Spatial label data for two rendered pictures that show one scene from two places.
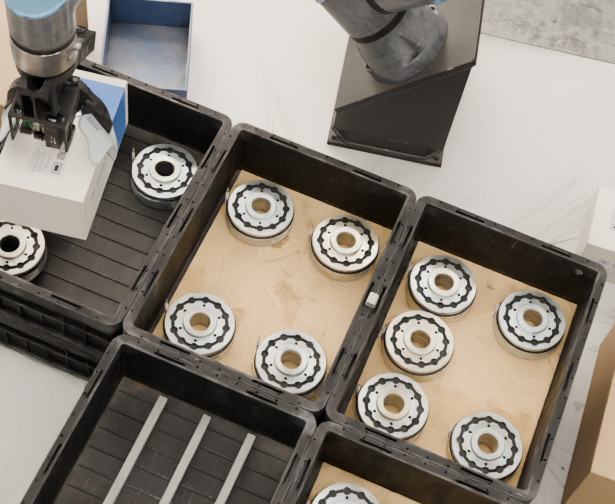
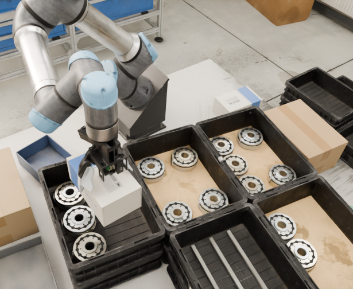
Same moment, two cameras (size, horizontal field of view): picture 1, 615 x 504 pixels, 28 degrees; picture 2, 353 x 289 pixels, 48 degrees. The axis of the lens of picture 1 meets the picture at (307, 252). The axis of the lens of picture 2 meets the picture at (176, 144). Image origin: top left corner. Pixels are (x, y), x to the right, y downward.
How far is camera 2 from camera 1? 0.87 m
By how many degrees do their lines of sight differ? 28
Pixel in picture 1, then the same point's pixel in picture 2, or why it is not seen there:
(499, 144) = (172, 110)
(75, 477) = not seen: outside the picture
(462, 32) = (154, 74)
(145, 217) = not seen: hidden behind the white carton
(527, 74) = not seen: hidden behind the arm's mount
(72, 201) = (137, 190)
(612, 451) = (306, 149)
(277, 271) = (174, 181)
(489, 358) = (251, 155)
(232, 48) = (69, 141)
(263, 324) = (189, 199)
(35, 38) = (111, 117)
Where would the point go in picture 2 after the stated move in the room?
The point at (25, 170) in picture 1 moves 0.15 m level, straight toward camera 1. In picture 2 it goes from (109, 194) to (159, 219)
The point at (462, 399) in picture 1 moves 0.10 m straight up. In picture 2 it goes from (259, 171) to (265, 153)
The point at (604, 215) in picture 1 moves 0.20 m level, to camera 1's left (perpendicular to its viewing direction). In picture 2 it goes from (224, 102) to (191, 118)
